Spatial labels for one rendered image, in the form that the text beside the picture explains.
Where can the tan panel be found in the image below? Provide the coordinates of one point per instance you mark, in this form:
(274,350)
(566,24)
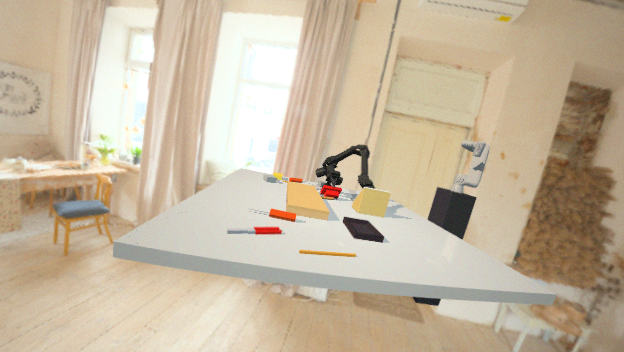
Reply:
(304,200)

